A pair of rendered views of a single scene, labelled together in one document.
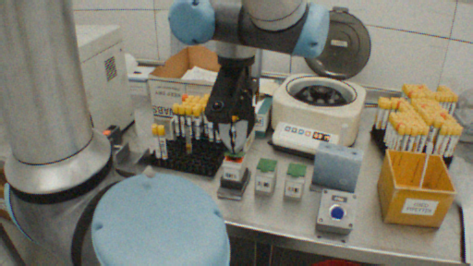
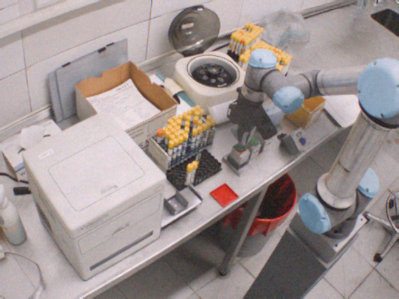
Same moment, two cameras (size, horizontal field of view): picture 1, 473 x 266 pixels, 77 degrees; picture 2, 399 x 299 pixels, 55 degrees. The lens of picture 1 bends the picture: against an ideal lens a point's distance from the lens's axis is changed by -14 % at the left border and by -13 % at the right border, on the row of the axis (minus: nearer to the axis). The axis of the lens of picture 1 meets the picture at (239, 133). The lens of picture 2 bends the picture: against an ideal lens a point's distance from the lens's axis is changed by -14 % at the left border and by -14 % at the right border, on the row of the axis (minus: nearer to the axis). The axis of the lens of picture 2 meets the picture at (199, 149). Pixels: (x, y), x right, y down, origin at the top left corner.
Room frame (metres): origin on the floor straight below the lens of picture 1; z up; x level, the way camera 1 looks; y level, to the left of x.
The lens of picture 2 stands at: (0.32, 0.96, 1.99)
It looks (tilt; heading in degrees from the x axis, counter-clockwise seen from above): 48 degrees down; 294
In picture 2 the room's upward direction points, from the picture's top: 12 degrees clockwise
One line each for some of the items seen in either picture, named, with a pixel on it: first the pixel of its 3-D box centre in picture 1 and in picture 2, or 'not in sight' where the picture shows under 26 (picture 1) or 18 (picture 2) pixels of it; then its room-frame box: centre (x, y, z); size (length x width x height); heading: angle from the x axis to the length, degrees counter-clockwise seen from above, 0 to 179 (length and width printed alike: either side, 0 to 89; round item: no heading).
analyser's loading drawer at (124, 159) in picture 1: (108, 152); (169, 208); (0.66, 0.32, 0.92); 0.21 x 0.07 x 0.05; 73
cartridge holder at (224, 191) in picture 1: (234, 179); (237, 160); (0.60, 0.01, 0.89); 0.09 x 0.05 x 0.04; 164
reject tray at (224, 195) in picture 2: not in sight; (224, 195); (0.56, 0.15, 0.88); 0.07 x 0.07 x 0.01; 73
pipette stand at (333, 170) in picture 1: (336, 168); (270, 117); (0.59, -0.22, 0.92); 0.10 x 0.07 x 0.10; 65
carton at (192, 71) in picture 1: (204, 82); (123, 109); (1.00, 0.11, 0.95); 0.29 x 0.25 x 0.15; 163
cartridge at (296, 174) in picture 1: (295, 182); (263, 139); (0.57, -0.12, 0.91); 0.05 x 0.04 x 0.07; 163
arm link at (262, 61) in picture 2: not in sight; (261, 69); (0.61, 0.01, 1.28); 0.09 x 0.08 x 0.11; 153
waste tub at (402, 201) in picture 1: (413, 187); (302, 106); (0.52, -0.37, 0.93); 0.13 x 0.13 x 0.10; 78
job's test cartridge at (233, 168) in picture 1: (234, 169); (239, 155); (0.60, 0.01, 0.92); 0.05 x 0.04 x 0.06; 164
